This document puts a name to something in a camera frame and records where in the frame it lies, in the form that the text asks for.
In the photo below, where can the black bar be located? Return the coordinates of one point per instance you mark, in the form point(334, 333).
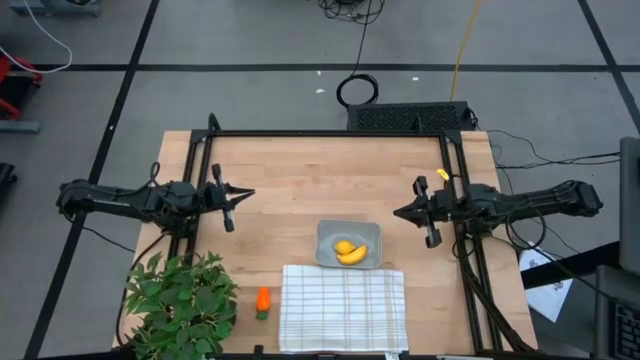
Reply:
point(570, 265)

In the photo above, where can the grey desk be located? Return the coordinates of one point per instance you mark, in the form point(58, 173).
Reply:
point(605, 300)

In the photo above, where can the grey flat panel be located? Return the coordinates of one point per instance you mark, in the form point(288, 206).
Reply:
point(630, 200)

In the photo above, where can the orange toy carrot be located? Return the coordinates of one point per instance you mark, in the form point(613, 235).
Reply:
point(263, 300)

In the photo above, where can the black chair base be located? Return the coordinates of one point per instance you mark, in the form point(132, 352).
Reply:
point(6, 172)

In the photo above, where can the green potted plant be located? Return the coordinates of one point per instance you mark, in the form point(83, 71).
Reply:
point(180, 305)

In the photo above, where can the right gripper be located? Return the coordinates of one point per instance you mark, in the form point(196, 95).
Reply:
point(439, 206)

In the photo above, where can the black keyboard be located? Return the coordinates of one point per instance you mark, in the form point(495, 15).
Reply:
point(627, 330)

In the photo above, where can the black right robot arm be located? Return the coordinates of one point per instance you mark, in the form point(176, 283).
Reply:
point(540, 197)

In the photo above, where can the black aluminium table frame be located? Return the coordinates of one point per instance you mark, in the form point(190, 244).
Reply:
point(325, 133)

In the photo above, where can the black perforated computer case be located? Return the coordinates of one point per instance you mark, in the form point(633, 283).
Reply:
point(410, 117)

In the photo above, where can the grey metal base plate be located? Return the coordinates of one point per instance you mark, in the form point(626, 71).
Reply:
point(55, 7)

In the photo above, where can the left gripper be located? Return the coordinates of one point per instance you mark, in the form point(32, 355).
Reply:
point(215, 196)

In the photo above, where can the yellow toy banana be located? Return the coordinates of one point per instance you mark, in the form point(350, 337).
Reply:
point(352, 257)

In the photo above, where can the white paper sheet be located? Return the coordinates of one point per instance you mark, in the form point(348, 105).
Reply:
point(547, 285)

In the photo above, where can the yellow tape tag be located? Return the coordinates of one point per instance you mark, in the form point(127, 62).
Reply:
point(442, 174)

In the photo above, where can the grey square plate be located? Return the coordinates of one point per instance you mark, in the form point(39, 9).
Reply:
point(330, 232)

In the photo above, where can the red cart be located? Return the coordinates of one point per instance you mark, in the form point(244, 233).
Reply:
point(10, 75)

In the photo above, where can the small black clamp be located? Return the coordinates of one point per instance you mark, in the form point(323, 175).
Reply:
point(258, 349)

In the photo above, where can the white plaid dish towel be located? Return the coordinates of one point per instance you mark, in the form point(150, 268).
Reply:
point(345, 310)

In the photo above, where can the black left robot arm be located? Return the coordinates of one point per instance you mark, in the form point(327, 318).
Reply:
point(125, 197)

